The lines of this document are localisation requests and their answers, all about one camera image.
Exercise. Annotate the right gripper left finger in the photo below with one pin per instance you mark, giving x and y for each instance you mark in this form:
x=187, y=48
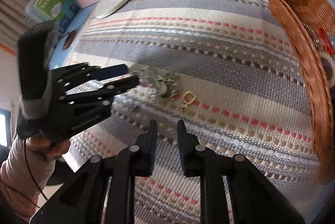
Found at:
x=103, y=189

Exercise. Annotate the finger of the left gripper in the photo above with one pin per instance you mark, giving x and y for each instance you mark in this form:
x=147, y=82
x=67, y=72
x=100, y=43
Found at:
x=121, y=86
x=102, y=74

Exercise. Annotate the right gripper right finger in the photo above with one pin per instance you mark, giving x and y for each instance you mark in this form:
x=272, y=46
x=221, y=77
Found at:
x=232, y=188

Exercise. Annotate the pink sleeved left forearm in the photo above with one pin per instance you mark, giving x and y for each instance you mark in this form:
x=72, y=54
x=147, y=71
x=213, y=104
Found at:
x=23, y=174

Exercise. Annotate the person's left hand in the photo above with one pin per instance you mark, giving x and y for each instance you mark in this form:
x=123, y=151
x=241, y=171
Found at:
x=41, y=145

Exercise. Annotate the brown round wooden object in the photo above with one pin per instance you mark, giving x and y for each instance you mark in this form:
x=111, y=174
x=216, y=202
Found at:
x=70, y=36

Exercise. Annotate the gold square earring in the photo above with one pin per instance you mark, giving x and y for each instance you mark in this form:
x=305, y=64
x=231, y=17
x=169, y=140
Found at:
x=187, y=99

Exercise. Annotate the green blue book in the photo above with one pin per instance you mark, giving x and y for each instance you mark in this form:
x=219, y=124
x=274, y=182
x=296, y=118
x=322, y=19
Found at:
x=60, y=11

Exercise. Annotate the striped woven table mat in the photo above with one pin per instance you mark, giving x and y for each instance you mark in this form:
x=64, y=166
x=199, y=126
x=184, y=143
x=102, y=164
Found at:
x=251, y=97

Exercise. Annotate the brown wicker basket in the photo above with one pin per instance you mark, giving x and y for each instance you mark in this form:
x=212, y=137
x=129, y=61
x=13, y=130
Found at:
x=296, y=17

